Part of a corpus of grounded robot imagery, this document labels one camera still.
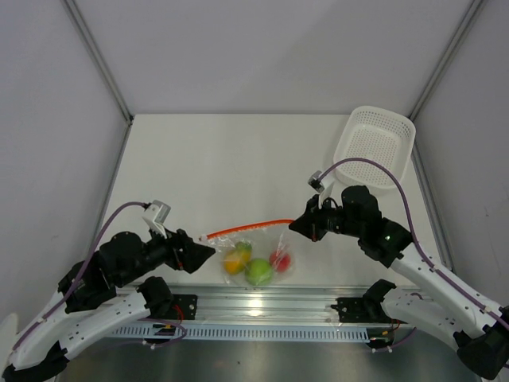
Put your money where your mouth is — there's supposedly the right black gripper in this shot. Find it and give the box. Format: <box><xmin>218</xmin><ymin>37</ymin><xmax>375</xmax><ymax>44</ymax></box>
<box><xmin>289</xmin><ymin>193</ymin><xmax>363</xmax><ymax>243</ymax></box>

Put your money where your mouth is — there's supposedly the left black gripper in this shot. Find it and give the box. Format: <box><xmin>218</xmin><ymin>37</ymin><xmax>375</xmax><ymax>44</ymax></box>
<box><xmin>118</xmin><ymin>220</ymin><xmax>216</xmax><ymax>286</ymax></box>

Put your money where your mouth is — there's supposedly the yellow green mango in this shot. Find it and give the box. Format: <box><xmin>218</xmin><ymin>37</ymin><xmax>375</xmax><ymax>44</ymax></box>
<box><xmin>223</xmin><ymin>241</ymin><xmax>252</xmax><ymax>275</ymax></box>

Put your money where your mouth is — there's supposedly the red yellow peach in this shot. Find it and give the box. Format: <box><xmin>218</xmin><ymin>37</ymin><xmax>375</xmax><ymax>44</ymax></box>
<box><xmin>269</xmin><ymin>251</ymin><xmax>293</xmax><ymax>274</ymax></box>

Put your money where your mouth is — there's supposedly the clear orange-zipper zip bag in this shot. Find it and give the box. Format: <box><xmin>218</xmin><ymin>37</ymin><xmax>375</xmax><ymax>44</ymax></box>
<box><xmin>200</xmin><ymin>219</ymin><xmax>297</xmax><ymax>289</ymax></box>

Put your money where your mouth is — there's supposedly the green apple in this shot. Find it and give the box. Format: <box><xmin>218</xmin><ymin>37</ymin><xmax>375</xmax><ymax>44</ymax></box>
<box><xmin>244</xmin><ymin>259</ymin><xmax>274</xmax><ymax>287</ymax></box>

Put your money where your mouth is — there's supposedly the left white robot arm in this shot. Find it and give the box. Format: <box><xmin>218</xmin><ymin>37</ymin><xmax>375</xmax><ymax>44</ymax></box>
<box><xmin>2</xmin><ymin>229</ymin><xmax>216</xmax><ymax>381</ymax></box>

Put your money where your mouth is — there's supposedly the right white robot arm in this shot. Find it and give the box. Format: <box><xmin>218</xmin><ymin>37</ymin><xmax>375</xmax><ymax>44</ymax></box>
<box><xmin>289</xmin><ymin>185</ymin><xmax>508</xmax><ymax>380</ymax></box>

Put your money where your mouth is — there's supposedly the white perforated plastic basket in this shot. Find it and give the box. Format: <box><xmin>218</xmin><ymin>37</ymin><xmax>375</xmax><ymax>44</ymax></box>
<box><xmin>333</xmin><ymin>106</ymin><xmax>416</xmax><ymax>194</ymax></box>

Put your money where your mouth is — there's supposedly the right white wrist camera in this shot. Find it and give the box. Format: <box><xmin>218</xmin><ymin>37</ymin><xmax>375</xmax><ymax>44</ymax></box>
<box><xmin>308</xmin><ymin>170</ymin><xmax>335</xmax><ymax>208</ymax></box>

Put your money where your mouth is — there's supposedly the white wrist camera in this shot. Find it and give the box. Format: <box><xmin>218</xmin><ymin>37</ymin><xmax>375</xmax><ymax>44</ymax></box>
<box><xmin>142</xmin><ymin>200</ymin><xmax>171</xmax><ymax>239</ymax></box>
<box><xmin>308</xmin><ymin>170</ymin><xmax>335</xmax><ymax>208</ymax></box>

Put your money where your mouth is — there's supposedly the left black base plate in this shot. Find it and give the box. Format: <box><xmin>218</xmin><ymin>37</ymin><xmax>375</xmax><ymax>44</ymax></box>
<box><xmin>168</xmin><ymin>294</ymin><xmax>198</xmax><ymax>321</ymax></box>

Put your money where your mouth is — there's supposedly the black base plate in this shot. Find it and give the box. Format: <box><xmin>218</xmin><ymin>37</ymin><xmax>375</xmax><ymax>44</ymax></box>
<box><xmin>168</xmin><ymin>294</ymin><xmax>198</xmax><ymax>321</ymax></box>
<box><xmin>330</xmin><ymin>297</ymin><xmax>406</xmax><ymax>324</ymax></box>

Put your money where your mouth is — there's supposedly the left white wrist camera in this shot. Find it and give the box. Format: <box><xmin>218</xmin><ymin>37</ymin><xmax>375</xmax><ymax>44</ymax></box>
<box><xmin>142</xmin><ymin>200</ymin><xmax>171</xmax><ymax>239</ymax></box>

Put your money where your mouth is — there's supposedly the aluminium mounting rail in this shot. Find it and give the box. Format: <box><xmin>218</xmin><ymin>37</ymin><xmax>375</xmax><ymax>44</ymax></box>
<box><xmin>111</xmin><ymin>283</ymin><xmax>487</xmax><ymax>329</ymax></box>

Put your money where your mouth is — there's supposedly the white slotted cable duct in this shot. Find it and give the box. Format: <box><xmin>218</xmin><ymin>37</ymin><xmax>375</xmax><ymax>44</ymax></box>
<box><xmin>107</xmin><ymin>324</ymin><xmax>369</xmax><ymax>344</ymax></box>

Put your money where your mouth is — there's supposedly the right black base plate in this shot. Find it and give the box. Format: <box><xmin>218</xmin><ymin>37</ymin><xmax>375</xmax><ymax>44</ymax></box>
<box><xmin>330</xmin><ymin>297</ymin><xmax>406</xmax><ymax>324</ymax></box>

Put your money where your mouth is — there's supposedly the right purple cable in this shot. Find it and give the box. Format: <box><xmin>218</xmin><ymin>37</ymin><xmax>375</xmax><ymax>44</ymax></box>
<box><xmin>317</xmin><ymin>158</ymin><xmax>509</xmax><ymax>353</ymax></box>

